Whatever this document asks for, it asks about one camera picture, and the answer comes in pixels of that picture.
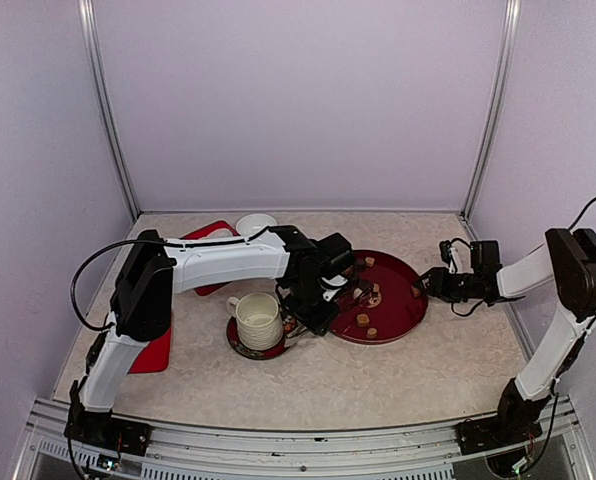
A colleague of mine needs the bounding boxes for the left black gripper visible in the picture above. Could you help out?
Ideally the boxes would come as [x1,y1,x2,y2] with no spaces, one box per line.
[283,278,341,336]

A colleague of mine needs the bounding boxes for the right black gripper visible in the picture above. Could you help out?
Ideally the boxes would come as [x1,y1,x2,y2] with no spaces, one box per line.
[412,266,481,302]

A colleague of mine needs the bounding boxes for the round dark red tray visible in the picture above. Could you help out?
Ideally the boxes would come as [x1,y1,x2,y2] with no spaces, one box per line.
[329,250,428,345]

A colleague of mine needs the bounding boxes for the metal serving tongs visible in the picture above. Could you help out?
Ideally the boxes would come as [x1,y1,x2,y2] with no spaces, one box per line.
[277,281,371,327]

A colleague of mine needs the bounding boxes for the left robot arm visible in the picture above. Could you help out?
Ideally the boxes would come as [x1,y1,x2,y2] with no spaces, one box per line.
[70,225,355,445]

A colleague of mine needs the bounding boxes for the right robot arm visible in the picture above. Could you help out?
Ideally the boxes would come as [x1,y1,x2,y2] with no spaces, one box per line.
[412,228,596,451]

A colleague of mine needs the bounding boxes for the tan ridged square chocolate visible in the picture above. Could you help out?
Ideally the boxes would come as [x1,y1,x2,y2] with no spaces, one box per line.
[356,314,370,328]

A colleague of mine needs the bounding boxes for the red chocolate box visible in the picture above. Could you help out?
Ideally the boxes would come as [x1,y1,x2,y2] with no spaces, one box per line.
[181,220,238,297]

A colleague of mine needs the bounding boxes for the floral dark red saucer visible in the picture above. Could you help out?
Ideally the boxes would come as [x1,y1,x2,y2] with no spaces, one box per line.
[226,316,295,360]

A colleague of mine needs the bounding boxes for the cream ceramic mug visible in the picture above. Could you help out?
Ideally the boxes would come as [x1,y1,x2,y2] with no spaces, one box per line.
[226,292,283,350]

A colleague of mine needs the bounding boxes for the white and orange bowl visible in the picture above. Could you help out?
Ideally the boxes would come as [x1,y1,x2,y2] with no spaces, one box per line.
[235,213,277,237]

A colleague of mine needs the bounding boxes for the red box lid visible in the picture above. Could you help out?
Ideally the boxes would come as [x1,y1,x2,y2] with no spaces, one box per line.
[129,326,173,375]

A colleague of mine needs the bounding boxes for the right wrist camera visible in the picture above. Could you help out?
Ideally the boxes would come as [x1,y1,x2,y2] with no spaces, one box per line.
[439,238,470,274]

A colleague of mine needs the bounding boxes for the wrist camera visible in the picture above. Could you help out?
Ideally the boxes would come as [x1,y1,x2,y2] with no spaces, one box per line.
[318,275,352,302]
[439,238,470,274]

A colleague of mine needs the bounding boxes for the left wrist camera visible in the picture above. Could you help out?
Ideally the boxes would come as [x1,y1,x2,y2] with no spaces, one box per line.
[318,275,352,302]

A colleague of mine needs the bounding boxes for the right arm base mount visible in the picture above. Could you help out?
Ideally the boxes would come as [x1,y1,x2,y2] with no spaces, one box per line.
[455,417,543,455]

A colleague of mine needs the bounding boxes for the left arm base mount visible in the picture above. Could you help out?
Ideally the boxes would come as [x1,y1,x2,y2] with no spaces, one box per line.
[64,414,152,457]

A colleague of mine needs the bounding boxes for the right aluminium frame post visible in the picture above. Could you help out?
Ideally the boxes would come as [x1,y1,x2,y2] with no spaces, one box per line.
[461,0,522,222]

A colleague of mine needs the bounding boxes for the aluminium frame post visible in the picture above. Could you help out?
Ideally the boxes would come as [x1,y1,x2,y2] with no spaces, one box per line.
[78,0,142,222]
[461,0,522,222]

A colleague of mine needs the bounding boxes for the front aluminium rail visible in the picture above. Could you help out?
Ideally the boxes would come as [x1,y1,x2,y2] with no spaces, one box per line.
[8,398,596,479]

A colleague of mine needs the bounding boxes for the left aluminium frame post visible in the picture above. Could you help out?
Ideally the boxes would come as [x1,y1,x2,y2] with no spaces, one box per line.
[78,0,142,222]

